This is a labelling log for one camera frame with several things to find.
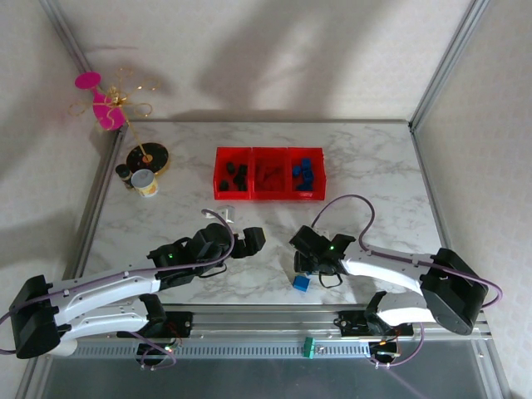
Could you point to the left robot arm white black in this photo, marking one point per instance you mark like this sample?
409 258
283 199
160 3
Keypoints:
104 291

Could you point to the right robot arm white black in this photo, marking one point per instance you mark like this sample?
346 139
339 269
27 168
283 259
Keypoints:
453 291

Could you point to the red plastic bin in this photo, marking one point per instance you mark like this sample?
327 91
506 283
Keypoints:
270 195
306 196
232 196

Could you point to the green terminal connector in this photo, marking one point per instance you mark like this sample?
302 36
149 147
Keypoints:
309 347

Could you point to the cream cup grey lid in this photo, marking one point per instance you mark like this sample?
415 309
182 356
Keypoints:
144 183

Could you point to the small dark bottle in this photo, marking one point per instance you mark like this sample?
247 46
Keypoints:
123 173

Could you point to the small black circuit board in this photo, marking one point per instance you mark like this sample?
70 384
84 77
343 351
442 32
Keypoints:
154 351
384 349

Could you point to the grey translucent panel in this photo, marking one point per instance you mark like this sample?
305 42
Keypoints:
266 380

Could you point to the pink plastic wine glass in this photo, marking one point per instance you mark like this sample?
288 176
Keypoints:
106 112

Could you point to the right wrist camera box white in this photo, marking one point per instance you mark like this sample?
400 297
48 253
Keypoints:
321 232

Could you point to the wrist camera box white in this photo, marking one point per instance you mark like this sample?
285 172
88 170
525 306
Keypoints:
228 213
321 232

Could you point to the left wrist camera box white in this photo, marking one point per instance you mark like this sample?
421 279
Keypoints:
228 213

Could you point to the aluminium front rail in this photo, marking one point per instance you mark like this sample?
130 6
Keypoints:
266 321

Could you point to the aluminium side rail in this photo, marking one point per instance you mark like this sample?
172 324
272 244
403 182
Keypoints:
101 195
436 208

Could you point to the aluminium frame post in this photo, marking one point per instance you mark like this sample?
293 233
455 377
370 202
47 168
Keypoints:
66 35
451 54

